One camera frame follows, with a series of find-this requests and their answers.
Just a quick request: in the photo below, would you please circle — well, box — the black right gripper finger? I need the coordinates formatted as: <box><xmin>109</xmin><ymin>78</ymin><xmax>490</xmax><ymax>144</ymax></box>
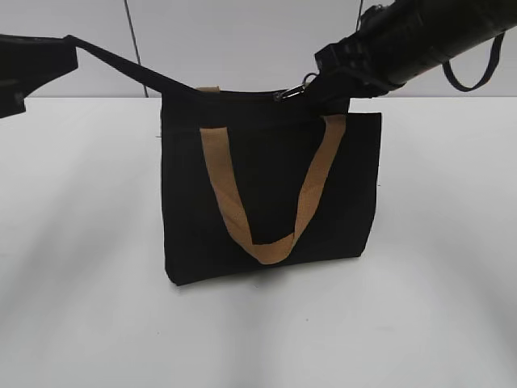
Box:
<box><xmin>0</xmin><ymin>82</ymin><xmax>43</xmax><ymax>118</ymax></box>

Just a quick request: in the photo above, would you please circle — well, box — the black cable loop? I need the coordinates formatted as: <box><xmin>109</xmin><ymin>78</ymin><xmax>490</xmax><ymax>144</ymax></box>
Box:
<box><xmin>441</xmin><ymin>32</ymin><xmax>506</xmax><ymax>91</ymax></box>

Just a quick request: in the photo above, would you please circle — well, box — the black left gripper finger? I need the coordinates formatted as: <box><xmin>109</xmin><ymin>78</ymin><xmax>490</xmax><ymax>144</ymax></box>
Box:
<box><xmin>1</xmin><ymin>34</ymin><xmax>78</xmax><ymax>85</ymax></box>

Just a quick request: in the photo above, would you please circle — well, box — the black canvas tote bag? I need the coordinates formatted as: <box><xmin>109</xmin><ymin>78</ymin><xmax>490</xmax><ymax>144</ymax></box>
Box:
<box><xmin>66</xmin><ymin>36</ymin><xmax>382</xmax><ymax>286</ymax></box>

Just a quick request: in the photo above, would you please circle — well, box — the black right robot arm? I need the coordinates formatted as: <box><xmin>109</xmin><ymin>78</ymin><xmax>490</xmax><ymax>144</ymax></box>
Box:
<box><xmin>1</xmin><ymin>1</ymin><xmax>516</xmax><ymax>117</ymax></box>

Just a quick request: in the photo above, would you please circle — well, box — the silver zipper pull with ring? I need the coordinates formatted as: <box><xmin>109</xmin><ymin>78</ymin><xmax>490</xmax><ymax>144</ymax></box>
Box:
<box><xmin>273</xmin><ymin>73</ymin><xmax>318</xmax><ymax>102</ymax></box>

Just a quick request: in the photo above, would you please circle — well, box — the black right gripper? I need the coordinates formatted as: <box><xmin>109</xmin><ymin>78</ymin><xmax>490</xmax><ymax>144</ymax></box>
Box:
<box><xmin>305</xmin><ymin>38</ymin><xmax>400</xmax><ymax>113</ymax></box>

